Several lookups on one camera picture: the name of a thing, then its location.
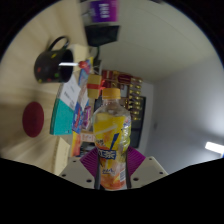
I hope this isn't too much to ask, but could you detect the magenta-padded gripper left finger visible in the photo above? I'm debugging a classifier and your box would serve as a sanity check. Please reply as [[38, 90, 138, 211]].
[[59, 147, 101, 191]]

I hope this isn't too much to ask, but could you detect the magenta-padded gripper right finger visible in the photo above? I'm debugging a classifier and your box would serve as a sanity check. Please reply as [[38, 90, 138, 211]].
[[125, 146, 169, 190]]

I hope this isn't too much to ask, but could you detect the yellow-labelled orange drink bottle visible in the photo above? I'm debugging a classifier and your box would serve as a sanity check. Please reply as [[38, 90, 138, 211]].
[[91, 87, 133, 192]]

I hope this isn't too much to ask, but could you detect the yellow paper envelope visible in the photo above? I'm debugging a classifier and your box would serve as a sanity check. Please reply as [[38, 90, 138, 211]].
[[53, 135, 72, 176]]

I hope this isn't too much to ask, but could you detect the orange red booklet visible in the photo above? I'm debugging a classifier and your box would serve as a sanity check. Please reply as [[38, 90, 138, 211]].
[[70, 131, 96, 158]]

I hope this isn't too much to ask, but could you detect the blue printed booklet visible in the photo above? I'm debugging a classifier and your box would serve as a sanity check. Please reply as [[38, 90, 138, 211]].
[[71, 101, 85, 135]]

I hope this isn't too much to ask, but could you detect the teal notebook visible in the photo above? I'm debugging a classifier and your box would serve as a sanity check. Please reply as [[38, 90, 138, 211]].
[[49, 98, 75, 136]]

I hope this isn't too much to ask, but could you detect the flat round red coaster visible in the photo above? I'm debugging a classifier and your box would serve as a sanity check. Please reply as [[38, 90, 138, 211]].
[[21, 101, 46, 139]]

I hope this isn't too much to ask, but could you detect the ceiling tube light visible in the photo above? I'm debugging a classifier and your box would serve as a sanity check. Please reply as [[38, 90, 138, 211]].
[[204, 141, 224, 155]]

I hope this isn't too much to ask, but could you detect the white paper booklet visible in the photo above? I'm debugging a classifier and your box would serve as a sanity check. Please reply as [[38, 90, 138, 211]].
[[59, 73, 83, 111]]

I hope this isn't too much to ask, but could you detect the yellow gift box red ribbon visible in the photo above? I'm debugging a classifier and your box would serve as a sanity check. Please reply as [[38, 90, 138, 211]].
[[86, 73, 107, 100]]

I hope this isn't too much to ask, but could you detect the white stirrer with red ball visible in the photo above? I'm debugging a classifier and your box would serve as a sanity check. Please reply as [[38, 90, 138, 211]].
[[58, 60, 89, 70]]

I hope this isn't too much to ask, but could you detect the black mug with coloured dots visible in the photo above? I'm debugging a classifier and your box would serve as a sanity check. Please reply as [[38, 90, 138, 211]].
[[33, 35, 75, 85]]

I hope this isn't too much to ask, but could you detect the black office chair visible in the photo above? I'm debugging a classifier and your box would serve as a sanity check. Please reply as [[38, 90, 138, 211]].
[[83, 23, 121, 48]]

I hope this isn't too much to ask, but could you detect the purple sign board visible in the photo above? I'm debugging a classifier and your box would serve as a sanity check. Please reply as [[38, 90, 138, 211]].
[[89, 0, 120, 24]]

